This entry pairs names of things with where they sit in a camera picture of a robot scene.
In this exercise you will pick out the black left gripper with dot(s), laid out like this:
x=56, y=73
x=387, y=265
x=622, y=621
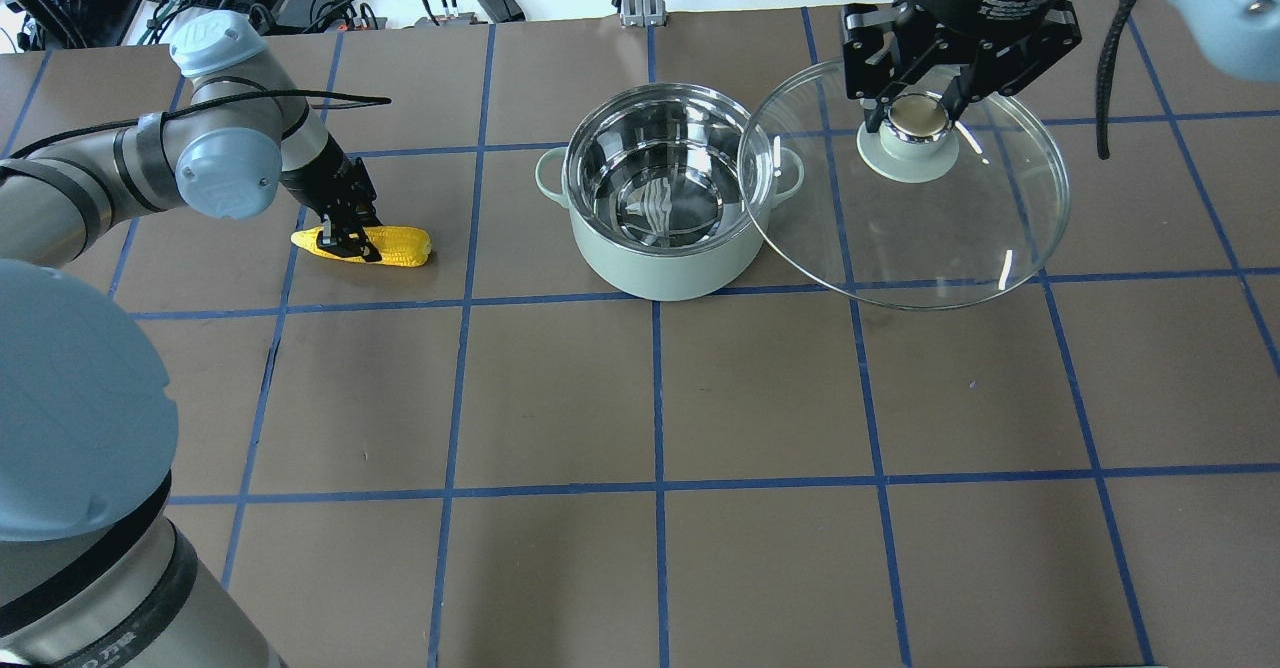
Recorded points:
x=322, y=177

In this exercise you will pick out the yellow corn cob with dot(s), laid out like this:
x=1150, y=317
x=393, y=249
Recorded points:
x=400, y=246

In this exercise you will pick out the glass pot lid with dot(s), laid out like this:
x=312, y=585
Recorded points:
x=927, y=213

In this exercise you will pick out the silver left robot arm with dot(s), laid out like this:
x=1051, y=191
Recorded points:
x=94, y=572

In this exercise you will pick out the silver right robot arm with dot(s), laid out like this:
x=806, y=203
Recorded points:
x=1238, y=37

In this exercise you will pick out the pale green cooking pot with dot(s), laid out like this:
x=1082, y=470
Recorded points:
x=669, y=189

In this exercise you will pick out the black power adapter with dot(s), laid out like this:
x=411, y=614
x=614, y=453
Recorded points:
x=502, y=11

